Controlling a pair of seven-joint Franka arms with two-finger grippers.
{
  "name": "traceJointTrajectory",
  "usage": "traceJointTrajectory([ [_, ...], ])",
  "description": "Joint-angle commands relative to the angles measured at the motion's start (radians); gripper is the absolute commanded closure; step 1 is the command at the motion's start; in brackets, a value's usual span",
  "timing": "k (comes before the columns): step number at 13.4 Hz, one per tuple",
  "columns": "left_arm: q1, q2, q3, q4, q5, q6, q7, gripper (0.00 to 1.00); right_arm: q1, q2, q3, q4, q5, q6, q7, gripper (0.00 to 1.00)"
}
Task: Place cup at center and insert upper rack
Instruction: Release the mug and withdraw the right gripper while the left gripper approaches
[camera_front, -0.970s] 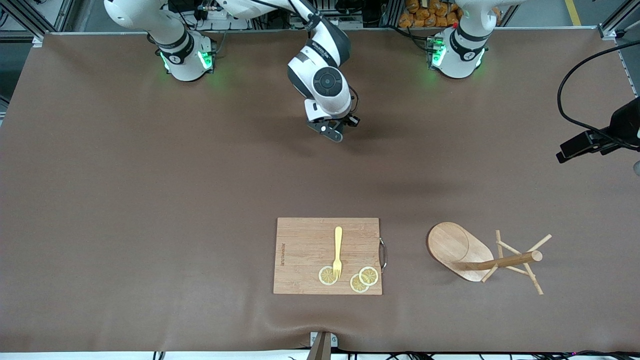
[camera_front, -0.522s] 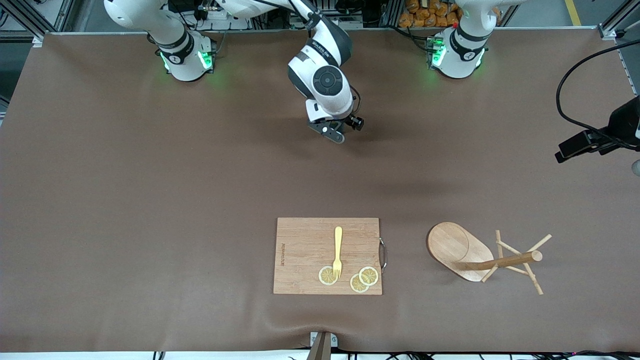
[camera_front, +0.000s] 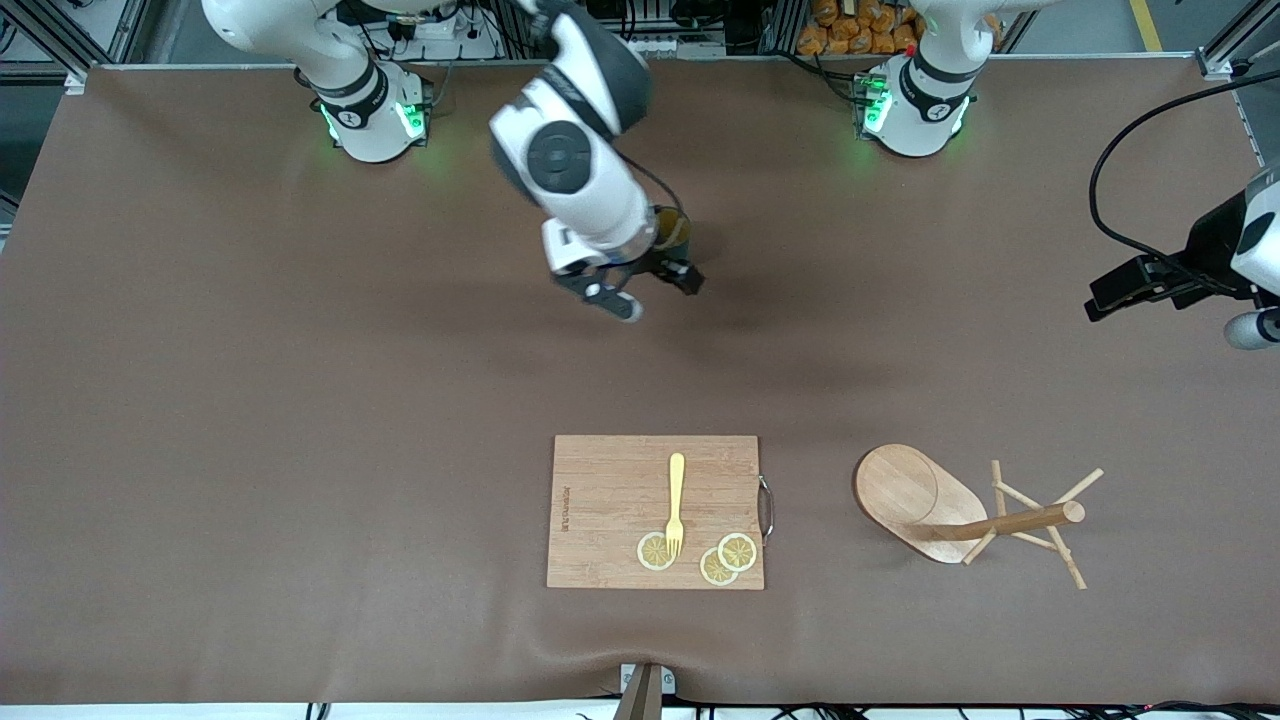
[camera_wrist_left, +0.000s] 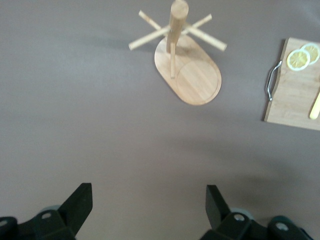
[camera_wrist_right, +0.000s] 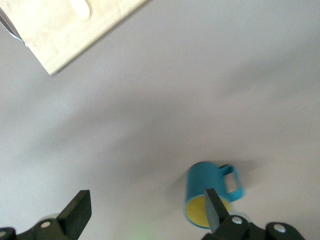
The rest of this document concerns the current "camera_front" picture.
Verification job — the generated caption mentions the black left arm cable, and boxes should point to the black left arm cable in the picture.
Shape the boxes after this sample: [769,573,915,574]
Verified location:
[1088,68,1280,301]

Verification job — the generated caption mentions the metal table edge bracket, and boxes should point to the metal table edge bracket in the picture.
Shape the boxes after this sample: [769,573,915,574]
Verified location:
[618,662,677,720]

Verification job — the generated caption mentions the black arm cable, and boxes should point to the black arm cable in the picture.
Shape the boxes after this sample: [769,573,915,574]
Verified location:
[610,148,693,216]
[1088,68,1280,301]

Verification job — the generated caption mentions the yellow plastic fork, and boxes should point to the yellow plastic fork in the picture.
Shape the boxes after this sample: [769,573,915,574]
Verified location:
[665,453,687,559]

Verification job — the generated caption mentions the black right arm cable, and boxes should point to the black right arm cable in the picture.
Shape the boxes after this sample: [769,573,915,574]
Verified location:
[610,148,693,216]

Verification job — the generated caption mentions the dark green cup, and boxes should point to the dark green cup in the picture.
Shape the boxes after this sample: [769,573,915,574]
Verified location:
[650,203,694,259]

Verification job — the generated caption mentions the white power strip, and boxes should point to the white power strip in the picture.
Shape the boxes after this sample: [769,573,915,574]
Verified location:
[395,5,503,61]

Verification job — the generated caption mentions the wooden mug tree rack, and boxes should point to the wooden mug tree rack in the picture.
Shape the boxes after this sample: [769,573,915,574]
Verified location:
[854,444,1106,591]

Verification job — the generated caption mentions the white socket hub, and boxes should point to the white socket hub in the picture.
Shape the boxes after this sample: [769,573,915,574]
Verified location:
[625,32,727,61]

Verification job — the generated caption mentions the orange packaged goods pile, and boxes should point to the orange packaged goods pile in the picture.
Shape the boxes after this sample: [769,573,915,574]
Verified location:
[795,0,929,57]

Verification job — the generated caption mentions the aluminium frame strut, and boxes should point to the aluminium frame strut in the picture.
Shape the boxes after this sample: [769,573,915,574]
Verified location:
[0,0,89,97]
[1195,0,1280,83]

